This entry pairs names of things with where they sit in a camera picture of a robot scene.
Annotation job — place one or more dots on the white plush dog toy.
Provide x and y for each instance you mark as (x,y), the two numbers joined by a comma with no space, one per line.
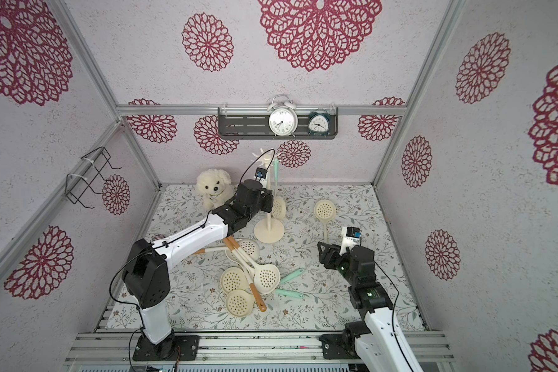
(215,188)

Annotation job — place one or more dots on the teal alarm clock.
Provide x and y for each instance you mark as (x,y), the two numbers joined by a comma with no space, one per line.
(318,124)

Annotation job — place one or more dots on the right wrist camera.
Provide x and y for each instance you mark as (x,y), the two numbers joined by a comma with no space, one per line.
(351,237)

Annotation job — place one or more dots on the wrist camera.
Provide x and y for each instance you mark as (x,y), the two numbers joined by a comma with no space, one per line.
(261,174)
(351,237)

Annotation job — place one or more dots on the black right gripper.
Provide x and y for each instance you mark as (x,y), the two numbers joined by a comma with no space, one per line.
(334,256)

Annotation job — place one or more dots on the grey wall shelf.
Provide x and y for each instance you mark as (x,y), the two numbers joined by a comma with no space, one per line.
(256,127)

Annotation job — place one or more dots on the white alarm clock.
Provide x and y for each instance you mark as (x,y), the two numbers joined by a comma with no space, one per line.
(283,119)

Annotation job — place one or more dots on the cream skimmer orange handle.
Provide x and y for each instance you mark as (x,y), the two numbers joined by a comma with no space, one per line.
(251,247)

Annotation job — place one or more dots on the cream skimmer brown handle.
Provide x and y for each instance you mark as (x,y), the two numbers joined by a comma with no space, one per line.
(266,277)

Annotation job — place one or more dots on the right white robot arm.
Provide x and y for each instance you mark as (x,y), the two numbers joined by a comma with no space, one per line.
(377,338)

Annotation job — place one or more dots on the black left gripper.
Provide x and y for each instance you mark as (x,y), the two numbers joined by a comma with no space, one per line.
(268,197)

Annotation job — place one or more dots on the cream skimmer wooden handle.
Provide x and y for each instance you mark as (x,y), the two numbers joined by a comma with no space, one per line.
(241,292)

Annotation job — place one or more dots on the cream utensil rack stand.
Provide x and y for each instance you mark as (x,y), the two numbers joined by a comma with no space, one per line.
(269,229)

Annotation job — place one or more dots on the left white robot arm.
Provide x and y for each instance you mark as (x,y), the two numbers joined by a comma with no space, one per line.
(146,274)

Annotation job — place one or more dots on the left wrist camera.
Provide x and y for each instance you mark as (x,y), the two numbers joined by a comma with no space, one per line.
(261,174)

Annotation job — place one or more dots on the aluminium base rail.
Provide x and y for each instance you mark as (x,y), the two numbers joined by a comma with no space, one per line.
(120,351)

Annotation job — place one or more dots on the black wire wall rack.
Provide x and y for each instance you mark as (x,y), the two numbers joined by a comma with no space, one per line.
(76,185)

